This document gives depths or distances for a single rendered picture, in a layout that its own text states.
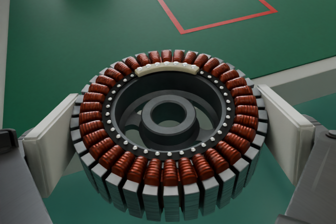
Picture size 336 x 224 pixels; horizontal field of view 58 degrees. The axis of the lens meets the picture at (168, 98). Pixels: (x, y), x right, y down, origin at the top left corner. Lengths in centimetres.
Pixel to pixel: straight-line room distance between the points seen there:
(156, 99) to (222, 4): 35
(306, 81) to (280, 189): 80
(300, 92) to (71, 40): 32
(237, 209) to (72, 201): 57
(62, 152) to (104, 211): 96
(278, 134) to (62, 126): 11
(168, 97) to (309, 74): 25
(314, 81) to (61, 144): 33
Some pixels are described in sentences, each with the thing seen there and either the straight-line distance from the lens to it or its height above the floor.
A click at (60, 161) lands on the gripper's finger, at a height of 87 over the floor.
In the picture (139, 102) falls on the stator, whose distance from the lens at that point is 20.
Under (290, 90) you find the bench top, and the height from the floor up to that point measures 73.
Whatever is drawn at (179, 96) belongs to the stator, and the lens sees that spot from 21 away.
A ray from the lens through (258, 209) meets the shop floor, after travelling 112.
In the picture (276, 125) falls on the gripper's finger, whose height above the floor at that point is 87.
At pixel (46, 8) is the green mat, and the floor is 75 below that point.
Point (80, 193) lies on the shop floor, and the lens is 118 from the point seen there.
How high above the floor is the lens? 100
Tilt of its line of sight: 45 degrees down
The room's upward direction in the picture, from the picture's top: 4 degrees counter-clockwise
